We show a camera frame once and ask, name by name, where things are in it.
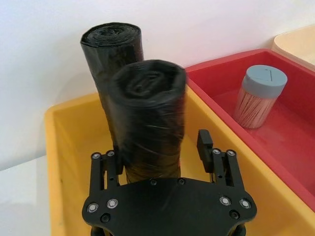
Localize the black garbage bag roll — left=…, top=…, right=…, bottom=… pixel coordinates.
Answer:
left=80, top=22, right=145, bottom=149
left=110, top=59, right=189, bottom=185

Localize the yellow plastic bin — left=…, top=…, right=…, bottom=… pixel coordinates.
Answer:
left=44, top=91, right=315, bottom=236

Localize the toothpick jar with grey lid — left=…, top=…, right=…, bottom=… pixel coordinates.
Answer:
left=233, top=65, right=288, bottom=129

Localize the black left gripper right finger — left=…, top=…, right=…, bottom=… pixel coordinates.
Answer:
left=197, top=129, right=248, bottom=196

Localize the cream plastic bin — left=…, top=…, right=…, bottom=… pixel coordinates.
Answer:
left=272, top=25, right=315, bottom=72

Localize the red plastic bin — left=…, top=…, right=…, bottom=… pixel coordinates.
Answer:
left=184, top=48, right=315, bottom=212

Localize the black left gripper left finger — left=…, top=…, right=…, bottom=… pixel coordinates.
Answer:
left=90, top=145, right=125, bottom=198

